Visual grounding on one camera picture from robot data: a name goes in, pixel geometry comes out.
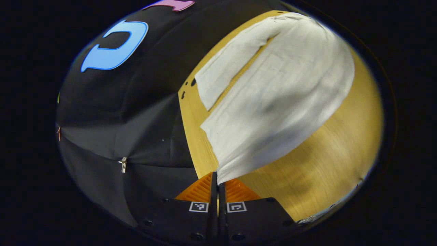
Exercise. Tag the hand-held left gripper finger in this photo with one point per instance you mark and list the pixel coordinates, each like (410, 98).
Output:
(222, 218)
(214, 205)

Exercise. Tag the white jeans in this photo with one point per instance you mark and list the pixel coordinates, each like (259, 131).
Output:
(283, 89)

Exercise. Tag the white metal clip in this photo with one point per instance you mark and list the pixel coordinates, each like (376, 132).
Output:
(123, 165)

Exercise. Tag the black backdrop cloth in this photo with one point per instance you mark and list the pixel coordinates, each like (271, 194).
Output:
(136, 112)

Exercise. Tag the copper backdrop clip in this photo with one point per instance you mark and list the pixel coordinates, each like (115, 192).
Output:
(58, 133)

